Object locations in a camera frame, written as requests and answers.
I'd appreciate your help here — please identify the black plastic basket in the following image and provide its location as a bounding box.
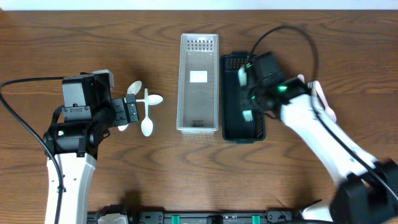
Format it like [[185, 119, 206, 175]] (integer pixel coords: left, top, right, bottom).
[[220, 52, 266, 144]]

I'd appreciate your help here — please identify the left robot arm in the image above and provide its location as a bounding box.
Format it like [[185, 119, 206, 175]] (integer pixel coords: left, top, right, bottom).
[[44, 70, 139, 223]]

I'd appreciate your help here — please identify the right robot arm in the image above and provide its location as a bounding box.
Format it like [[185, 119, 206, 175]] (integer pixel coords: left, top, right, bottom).
[[238, 52, 397, 223]]

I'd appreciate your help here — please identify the white plastic spoon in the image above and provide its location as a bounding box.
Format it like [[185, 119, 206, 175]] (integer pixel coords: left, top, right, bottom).
[[312, 80, 337, 123]]

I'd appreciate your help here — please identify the white spoon horizontal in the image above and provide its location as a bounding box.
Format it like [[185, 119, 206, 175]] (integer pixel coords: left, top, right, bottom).
[[136, 94, 163, 106]]

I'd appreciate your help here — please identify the pale blue plastic fork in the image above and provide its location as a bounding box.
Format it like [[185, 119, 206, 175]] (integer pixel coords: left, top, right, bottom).
[[242, 110, 253, 122]]

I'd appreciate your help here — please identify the white label in basket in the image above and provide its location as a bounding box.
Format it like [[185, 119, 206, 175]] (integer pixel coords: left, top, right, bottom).
[[190, 70, 208, 83]]

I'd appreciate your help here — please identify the clear plastic basket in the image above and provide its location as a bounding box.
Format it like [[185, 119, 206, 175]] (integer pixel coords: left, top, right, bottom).
[[177, 34, 219, 134]]

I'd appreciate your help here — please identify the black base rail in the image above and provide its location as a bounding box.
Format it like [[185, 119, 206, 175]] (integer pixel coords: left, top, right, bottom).
[[86, 204, 340, 224]]

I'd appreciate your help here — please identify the white spoon vertical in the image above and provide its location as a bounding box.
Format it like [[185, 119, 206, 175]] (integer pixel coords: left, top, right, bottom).
[[141, 88, 154, 137]]

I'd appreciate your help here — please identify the white plastic fork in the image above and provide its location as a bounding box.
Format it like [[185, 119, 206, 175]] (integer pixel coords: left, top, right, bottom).
[[297, 74, 305, 83]]

